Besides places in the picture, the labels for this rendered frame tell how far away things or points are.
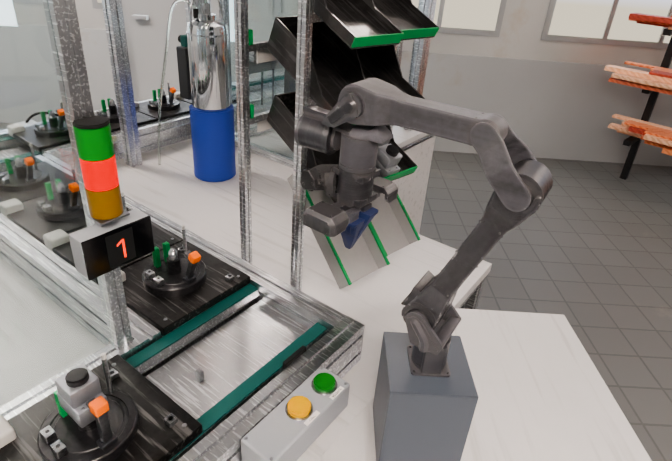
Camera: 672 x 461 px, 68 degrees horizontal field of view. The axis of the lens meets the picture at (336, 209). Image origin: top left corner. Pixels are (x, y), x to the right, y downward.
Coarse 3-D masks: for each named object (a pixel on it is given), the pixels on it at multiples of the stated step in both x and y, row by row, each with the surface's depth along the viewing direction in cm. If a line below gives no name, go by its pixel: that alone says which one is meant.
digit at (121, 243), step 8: (120, 232) 80; (128, 232) 82; (112, 240) 80; (120, 240) 81; (128, 240) 82; (112, 248) 80; (120, 248) 81; (128, 248) 83; (112, 256) 81; (120, 256) 82; (128, 256) 83; (112, 264) 81
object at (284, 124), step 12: (276, 96) 108; (288, 96) 111; (276, 108) 109; (288, 108) 114; (276, 120) 110; (288, 120) 107; (288, 132) 108; (288, 144) 109; (312, 156) 104; (324, 156) 111; (336, 156) 113
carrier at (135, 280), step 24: (144, 264) 117; (168, 264) 110; (216, 264) 119; (144, 288) 109; (168, 288) 107; (192, 288) 109; (216, 288) 111; (240, 288) 115; (144, 312) 103; (168, 312) 103; (192, 312) 104
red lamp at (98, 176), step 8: (80, 160) 74; (104, 160) 74; (112, 160) 75; (88, 168) 74; (96, 168) 74; (104, 168) 75; (112, 168) 76; (88, 176) 75; (96, 176) 75; (104, 176) 75; (112, 176) 76; (88, 184) 75; (96, 184) 75; (104, 184) 76; (112, 184) 77
